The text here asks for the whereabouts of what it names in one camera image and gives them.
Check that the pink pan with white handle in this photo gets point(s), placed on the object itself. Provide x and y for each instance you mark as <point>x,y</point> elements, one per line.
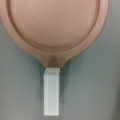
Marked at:
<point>53,31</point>

